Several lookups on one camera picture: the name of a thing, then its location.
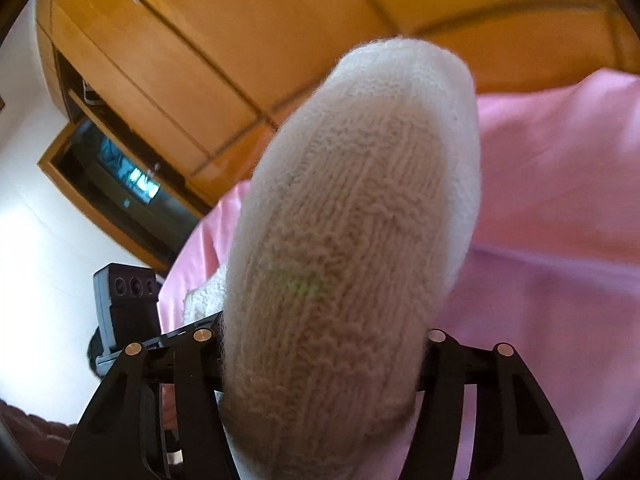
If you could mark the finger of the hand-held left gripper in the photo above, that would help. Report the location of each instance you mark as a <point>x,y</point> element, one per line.
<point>175,337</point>

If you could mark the pink bed sheet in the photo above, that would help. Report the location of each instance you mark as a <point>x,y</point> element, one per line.
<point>550,210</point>

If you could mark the dark brown cloth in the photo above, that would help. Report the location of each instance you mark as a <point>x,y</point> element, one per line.
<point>35,440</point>

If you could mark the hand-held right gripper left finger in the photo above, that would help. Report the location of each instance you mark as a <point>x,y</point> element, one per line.
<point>200,375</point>

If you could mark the black television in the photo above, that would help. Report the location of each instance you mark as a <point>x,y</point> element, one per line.
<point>115,180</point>

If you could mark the white knitted sweater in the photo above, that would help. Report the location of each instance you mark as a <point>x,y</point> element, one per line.
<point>340,210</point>

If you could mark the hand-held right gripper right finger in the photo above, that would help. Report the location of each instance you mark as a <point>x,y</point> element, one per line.
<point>440,370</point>

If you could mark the wooden wardrobe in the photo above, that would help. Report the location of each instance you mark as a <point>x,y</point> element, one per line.
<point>225,35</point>

